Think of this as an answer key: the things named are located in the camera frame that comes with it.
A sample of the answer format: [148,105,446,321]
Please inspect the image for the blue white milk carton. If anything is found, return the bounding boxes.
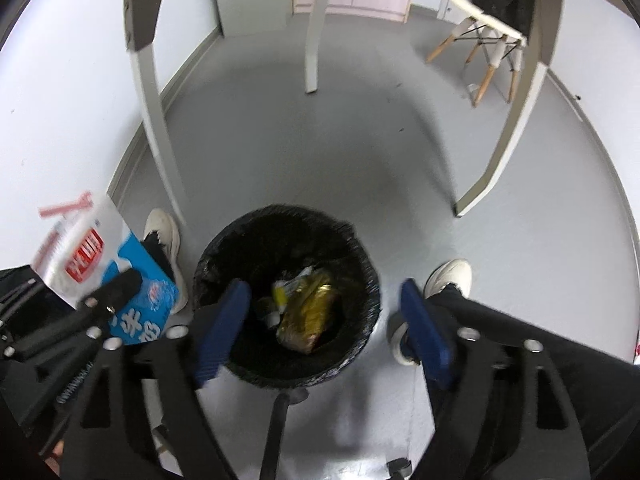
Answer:
[32,192,179,344]

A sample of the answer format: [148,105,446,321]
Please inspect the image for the gold foil snack bag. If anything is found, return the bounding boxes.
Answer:
[273,266,337,353]

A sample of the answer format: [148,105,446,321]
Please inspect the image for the black trash bin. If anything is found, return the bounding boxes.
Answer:
[193,205,381,389]

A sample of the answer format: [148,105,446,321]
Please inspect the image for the white right shoe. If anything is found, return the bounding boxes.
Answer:
[387,258,473,366]

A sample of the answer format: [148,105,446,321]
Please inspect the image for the white shoe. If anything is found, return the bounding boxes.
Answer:
[142,208,189,314]
[387,258,473,366]

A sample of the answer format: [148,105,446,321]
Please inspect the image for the white left shoe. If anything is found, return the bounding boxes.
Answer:
[142,208,189,314]

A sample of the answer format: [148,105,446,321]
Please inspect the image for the black trouser legs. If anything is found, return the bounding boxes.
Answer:
[428,295,640,479]

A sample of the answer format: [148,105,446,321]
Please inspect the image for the white chair wooden legs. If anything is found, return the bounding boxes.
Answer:
[425,0,528,107]

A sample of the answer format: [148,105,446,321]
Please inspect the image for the round wooden table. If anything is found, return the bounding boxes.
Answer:
[121,0,566,226]

